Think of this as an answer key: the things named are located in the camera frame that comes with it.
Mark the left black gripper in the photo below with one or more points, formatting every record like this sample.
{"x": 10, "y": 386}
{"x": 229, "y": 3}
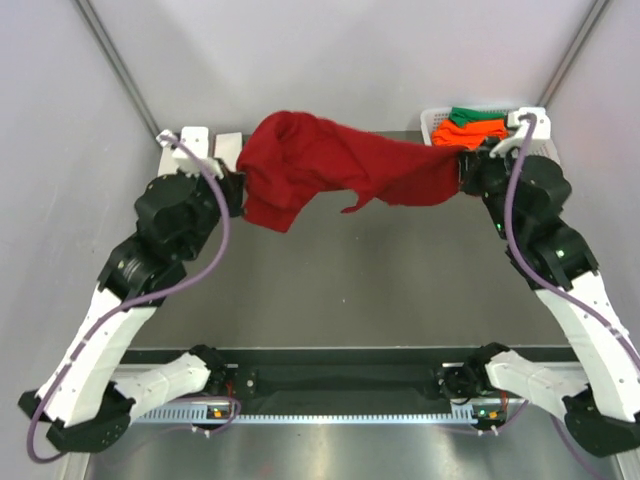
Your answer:
{"x": 233, "y": 184}

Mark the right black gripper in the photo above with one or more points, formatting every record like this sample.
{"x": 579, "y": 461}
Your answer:
{"x": 473, "y": 162}

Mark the dark red t shirt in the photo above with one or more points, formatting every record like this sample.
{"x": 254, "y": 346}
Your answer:
{"x": 293, "y": 156}

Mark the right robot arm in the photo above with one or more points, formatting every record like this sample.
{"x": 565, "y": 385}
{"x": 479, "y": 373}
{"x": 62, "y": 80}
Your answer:
{"x": 600, "y": 409}

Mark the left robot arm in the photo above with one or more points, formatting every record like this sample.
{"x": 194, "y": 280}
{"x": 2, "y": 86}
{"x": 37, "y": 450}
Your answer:
{"x": 87, "y": 410}

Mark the folded white t shirt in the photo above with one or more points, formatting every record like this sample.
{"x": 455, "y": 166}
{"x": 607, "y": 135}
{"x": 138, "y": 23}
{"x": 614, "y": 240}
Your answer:
{"x": 227, "y": 148}

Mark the orange t shirt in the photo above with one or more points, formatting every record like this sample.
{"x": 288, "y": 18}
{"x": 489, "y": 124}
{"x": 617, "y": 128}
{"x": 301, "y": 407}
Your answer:
{"x": 471, "y": 136}

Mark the green t shirt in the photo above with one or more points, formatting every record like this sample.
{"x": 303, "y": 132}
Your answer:
{"x": 460, "y": 116}

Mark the white plastic basket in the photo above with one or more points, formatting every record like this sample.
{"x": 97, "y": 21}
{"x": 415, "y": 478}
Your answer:
{"x": 431, "y": 118}

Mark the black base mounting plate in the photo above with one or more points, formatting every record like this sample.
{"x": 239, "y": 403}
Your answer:
{"x": 337, "y": 380}

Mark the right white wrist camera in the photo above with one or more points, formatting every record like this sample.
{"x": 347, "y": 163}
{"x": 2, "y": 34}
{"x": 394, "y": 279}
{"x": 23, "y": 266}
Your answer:
{"x": 518, "y": 123}

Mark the aluminium frame rail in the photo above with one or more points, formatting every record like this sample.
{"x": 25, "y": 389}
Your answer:
{"x": 541, "y": 386}

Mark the grey slotted cable duct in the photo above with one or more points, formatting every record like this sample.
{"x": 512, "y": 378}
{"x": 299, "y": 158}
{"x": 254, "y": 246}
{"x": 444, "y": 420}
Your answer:
{"x": 217, "y": 413}

